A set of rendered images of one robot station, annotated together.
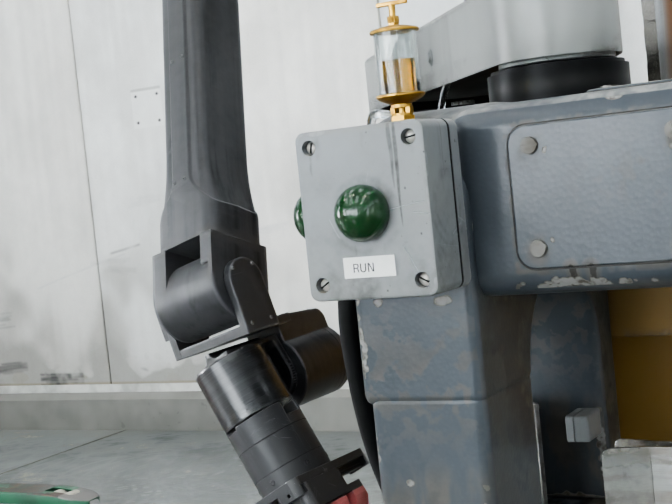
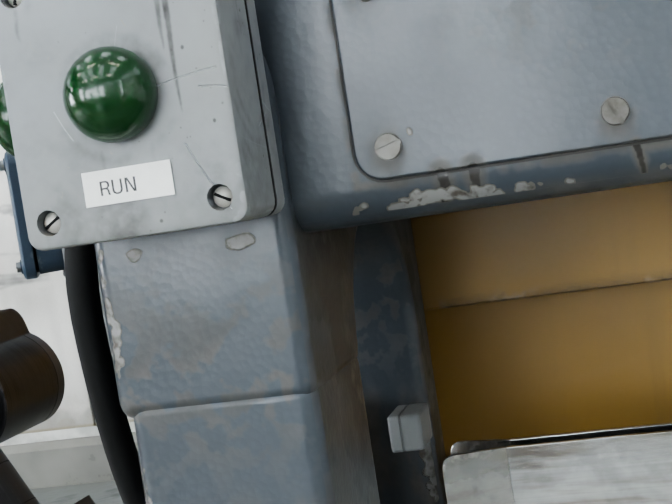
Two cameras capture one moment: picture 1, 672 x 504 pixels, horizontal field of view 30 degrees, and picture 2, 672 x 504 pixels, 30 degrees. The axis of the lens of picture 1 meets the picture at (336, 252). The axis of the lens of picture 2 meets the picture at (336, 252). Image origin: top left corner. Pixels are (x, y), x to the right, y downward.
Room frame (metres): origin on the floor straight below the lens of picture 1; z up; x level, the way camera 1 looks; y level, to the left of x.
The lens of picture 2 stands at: (0.25, 0.03, 1.25)
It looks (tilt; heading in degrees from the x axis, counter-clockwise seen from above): 3 degrees down; 345
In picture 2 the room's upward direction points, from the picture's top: 9 degrees counter-clockwise
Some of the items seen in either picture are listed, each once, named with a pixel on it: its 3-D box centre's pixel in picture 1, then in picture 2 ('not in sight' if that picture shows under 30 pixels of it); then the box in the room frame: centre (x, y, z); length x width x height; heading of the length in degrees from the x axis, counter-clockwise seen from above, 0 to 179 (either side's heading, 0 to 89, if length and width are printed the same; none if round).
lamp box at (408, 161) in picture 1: (383, 210); (141, 97); (0.67, -0.03, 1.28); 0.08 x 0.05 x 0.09; 61
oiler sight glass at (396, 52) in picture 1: (397, 63); not in sight; (0.73, -0.05, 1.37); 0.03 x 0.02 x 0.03; 61
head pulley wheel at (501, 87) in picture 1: (559, 86); not in sight; (0.81, -0.15, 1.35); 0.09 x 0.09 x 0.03
